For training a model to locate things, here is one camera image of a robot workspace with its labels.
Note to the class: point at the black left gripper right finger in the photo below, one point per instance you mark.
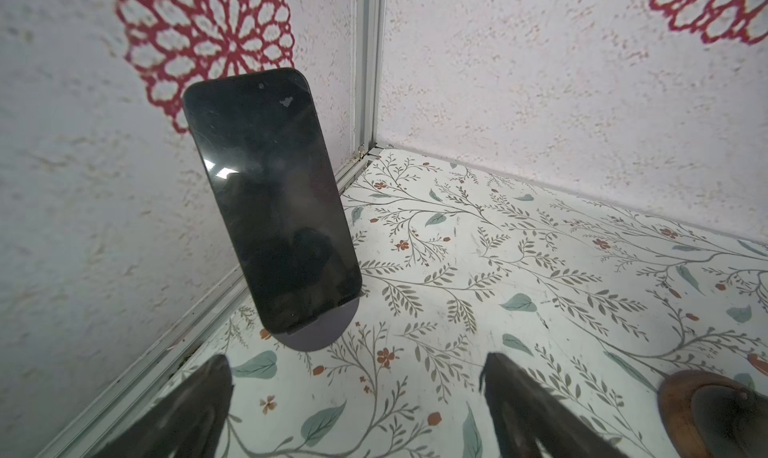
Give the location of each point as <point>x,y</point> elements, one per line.
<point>528,421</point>

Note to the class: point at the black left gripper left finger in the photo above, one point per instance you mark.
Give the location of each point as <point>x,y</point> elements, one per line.
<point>188,422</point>

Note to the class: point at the black smartphone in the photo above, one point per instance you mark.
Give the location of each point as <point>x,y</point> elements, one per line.
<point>269,169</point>

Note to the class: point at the grey round phone stand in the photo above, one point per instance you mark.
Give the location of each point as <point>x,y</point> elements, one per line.
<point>323,331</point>

